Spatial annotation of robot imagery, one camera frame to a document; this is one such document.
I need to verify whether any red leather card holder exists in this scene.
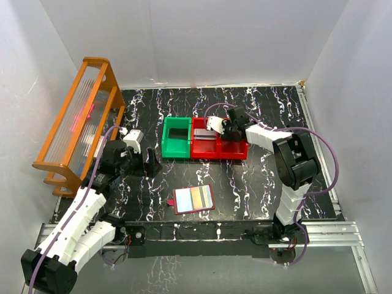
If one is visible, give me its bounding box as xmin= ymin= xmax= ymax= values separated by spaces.
xmin=167 ymin=184 xmax=216 ymax=215

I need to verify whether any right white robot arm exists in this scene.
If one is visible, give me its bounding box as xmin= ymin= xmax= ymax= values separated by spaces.
xmin=204 ymin=107 xmax=321 ymax=239

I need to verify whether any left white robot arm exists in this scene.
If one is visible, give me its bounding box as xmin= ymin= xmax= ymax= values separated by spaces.
xmin=21 ymin=127 xmax=162 ymax=293

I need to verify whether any grey striped card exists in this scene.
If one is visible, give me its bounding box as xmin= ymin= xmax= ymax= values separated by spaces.
xmin=194 ymin=129 xmax=216 ymax=141

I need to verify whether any beige box in rack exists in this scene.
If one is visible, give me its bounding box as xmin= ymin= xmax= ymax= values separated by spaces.
xmin=93 ymin=135 xmax=105 ymax=159

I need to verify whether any red bin right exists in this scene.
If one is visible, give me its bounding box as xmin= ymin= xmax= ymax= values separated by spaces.
xmin=217 ymin=119 xmax=249 ymax=160

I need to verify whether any red bin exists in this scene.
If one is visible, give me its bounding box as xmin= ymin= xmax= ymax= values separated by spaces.
xmin=217 ymin=119 xmax=249 ymax=160
xmin=190 ymin=117 xmax=219 ymax=160

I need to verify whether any red bin left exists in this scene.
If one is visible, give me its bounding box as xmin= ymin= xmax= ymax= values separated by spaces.
xmin=190 ymin=117 xmax=219 ymax=160

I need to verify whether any orange wooden rack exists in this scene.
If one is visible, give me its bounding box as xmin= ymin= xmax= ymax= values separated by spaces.
xmin=32 ymin=57 xmax=126 ymax=198

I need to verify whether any green plastic bin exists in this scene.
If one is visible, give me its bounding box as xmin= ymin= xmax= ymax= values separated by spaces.
xmin=161 ymin=116 xmax=192 ymax=159

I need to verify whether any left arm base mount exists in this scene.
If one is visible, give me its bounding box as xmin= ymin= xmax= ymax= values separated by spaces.
xmin=97 ymin=227 xmax=145 ymax=268

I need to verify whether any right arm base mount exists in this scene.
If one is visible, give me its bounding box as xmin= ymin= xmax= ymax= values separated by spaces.
xmin=244 ymin=223 xmax=309 ymax=265

